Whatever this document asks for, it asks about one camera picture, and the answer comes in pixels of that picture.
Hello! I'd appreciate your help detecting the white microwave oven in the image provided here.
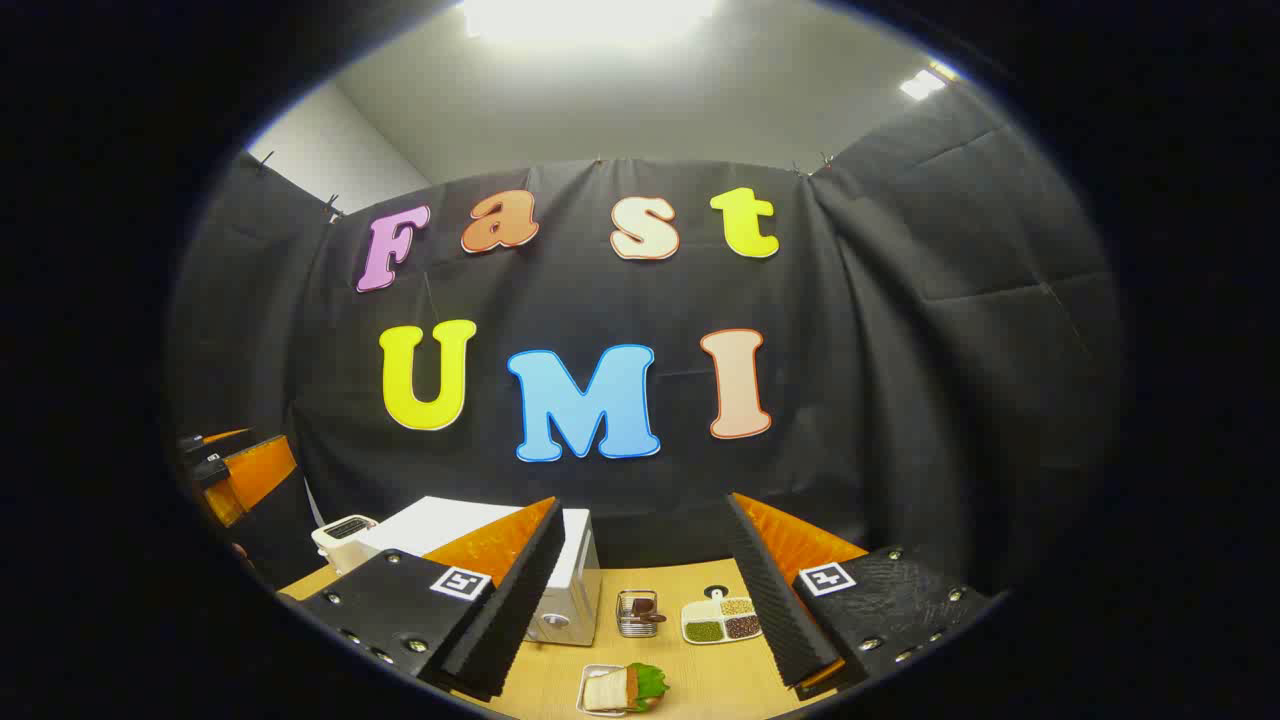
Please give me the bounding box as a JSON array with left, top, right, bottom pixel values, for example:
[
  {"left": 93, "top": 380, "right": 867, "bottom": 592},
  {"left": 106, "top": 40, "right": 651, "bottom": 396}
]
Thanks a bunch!
[{"left": 355, "top": 497, "right": 602, "bottom": 647}]

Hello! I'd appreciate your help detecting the ribbed metal utensil holder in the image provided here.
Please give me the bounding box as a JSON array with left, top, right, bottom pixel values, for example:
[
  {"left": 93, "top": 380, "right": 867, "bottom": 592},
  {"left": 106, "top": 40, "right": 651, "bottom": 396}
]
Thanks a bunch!
[{"left": 615, "top": 589, "right": 662, "bottom": 640}]

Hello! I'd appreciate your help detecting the white toaster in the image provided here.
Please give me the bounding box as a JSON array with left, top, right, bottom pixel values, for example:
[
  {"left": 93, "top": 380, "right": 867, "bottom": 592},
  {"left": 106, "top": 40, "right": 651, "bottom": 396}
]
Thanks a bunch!
[{"left": 312, "top": 514, "right": 380, "bottom": 577}]

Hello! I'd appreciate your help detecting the white rectangular tray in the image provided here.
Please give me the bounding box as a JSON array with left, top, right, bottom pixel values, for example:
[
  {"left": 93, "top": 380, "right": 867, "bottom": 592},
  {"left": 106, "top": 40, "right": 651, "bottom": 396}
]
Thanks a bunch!
[{"left": 576, "top": 663, "right": 643, "bottom": 718}]

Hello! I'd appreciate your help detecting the white divided bean dish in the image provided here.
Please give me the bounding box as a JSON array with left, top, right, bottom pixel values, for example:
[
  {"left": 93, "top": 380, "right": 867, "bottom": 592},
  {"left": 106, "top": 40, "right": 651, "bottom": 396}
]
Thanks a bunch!
[{"left": 680, "top": 586, "right": 765, "bottom": 647}]

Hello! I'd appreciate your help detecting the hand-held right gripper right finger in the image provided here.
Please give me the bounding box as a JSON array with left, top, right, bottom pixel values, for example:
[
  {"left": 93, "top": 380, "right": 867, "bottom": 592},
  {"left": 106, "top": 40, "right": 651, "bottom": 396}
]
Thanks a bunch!
[{"left": 724, "top": 492, "right": 991, "bottom": 691}]

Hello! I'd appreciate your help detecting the black backdrop cloth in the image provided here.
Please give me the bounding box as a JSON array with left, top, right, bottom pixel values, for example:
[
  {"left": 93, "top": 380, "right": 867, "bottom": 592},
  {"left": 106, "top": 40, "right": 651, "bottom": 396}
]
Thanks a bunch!
[{"left": 165, "top": 80, "right": 1126, "bottom": 601}]

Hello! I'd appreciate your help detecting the small ceiling light panel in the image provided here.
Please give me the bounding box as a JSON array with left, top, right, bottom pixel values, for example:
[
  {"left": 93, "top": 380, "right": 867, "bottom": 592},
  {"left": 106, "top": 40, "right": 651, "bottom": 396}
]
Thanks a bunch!
[{"left": 897, "top": 64, "right": 949, "bottom": 102}]

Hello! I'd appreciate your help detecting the large ceiling light panel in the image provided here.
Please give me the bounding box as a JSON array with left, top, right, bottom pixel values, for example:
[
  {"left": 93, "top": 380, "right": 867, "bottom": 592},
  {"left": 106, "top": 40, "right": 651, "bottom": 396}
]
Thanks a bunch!
[{"left": 460, "top": 0, "right": 723, "bottom": 47}]

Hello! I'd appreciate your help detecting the bread and lettuce sandwich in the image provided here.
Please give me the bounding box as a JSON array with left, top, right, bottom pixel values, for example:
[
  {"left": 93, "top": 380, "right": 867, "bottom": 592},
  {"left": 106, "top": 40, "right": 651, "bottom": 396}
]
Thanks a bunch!
[{"left": 583, "top": 662, "right": 670, "bottom": 714}]

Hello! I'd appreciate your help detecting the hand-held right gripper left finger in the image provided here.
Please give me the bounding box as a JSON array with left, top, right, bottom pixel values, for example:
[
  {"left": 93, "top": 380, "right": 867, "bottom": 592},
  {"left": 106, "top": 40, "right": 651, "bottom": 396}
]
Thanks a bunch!
[{"left": 298, "top": 497, "right": 567, "bottom": 703}]

